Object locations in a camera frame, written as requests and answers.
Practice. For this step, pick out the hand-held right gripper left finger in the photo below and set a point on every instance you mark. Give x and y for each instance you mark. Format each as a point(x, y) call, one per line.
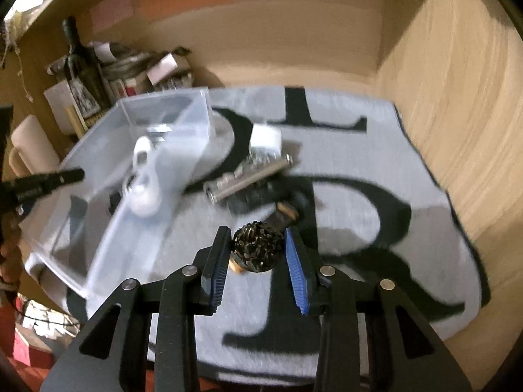
point(217, 271)

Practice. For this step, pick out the grey cloth with black letters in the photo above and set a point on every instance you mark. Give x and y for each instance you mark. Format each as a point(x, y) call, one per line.
point(306, 228)

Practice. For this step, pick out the white plastic container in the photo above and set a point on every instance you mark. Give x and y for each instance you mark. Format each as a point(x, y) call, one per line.
point(59, 102)

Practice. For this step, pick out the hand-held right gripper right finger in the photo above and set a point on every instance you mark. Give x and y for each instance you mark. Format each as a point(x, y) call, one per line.
point(297, 277)

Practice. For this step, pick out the black studded ball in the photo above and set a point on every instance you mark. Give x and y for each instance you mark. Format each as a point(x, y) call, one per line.
point(257, 247)

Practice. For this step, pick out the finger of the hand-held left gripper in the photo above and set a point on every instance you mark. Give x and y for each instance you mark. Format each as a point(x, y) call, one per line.
point(57, 179)

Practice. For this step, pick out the dark wine bottle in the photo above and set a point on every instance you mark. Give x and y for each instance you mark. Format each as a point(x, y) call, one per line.
point(83, 77)

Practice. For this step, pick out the black rectangular device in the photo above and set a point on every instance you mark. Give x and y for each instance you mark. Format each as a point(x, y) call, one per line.
point(253, 196)

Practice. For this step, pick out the clear plastic storage box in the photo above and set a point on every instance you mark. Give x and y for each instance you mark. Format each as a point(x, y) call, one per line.
point(122, 179)

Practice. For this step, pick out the pile of papers and boxes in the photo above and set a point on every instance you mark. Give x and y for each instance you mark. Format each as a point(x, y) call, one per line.
point(139, 67)

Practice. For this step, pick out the small wooden block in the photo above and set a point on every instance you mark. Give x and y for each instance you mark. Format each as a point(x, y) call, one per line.
point(287, 212)

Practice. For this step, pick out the person's left hand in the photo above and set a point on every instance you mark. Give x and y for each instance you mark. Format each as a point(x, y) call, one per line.
point(10, 259)

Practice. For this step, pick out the cream ceramic mug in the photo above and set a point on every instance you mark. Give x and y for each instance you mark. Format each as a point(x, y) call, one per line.
point(30, 147)

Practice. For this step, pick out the pink sticky note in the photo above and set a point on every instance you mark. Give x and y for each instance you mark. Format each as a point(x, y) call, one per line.
point(112, 8)

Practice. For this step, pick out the white plastic bottle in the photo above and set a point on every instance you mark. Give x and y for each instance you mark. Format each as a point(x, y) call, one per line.
point(144, 179)

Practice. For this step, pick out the silver metal cylinder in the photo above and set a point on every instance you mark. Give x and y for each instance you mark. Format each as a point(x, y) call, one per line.
point(247, 177)

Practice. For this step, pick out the white cube adapter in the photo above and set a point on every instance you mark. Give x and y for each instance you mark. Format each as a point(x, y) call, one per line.
point(265, 138)

